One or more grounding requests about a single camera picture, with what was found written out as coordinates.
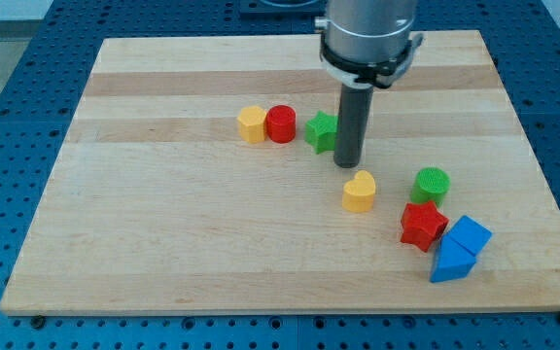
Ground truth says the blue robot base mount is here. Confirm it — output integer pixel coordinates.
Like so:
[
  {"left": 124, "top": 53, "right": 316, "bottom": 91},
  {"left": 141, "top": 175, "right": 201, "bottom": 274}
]
[{"left": 237, "top": 0, "right": 327, "bottom": 17}]

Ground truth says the red cylinder block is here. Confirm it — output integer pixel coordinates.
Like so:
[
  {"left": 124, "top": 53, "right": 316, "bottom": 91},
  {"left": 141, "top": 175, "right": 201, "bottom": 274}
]
[{"left": 265, "top": 105, "right": 297, "bottom": 143}]

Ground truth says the wooden board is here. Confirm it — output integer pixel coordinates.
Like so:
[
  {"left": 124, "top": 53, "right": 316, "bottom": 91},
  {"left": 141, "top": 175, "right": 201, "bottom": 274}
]
[{"left": 0, "top": 30, "right": 560, "bottom": 316}]

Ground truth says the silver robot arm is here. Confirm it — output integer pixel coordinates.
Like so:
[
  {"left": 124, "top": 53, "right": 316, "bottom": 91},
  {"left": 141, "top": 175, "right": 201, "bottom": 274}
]
[{"left": 316, "top": 0, "right": 423, "bottom": 168}]

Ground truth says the yellow heart block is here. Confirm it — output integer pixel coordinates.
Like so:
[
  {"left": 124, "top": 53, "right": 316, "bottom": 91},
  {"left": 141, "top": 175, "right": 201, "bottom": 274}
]
[{"left": 341, "top": 170, "right": 376, "bottom": 213}]

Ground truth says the green star block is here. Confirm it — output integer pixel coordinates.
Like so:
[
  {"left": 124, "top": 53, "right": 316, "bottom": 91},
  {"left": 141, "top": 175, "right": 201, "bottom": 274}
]
[{"left": 304, "top": 111, "right": 338, "bottom": 154}]

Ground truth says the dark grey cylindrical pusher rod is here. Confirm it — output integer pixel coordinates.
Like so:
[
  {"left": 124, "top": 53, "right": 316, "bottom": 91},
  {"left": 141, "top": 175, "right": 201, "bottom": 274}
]
[{"left": 333, "top": 86, "right": 373, "bottom": 168}]

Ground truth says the blue triangle block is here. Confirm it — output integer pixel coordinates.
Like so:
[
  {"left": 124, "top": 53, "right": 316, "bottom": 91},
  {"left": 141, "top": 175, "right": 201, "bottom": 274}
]
[{"left": 430, "top": 235, "right": 476, "bottom": 283}]

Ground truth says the yellow hexagon block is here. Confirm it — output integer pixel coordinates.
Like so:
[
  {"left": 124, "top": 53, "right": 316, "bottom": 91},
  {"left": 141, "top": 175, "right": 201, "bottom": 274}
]
[{"left": 237, "top": 106, "right": 267, "bottom": 144}]

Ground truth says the red star block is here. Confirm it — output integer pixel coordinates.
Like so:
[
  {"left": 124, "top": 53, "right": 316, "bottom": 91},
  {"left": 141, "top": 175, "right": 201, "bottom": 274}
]
[{"left": 400, "top": 200, "right": 449, "bottom": 253}]

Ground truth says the blue cube block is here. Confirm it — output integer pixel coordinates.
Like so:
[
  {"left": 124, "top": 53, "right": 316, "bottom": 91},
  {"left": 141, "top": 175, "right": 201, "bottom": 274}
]
[{"left": 447, "top": 215, "right": 492, "bottom": 256}]

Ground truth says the green cylinder block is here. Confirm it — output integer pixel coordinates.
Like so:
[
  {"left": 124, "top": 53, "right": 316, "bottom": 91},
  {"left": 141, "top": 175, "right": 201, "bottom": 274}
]
[{"left": 409, "top": 167, "right": 451, "bottom": 207}]

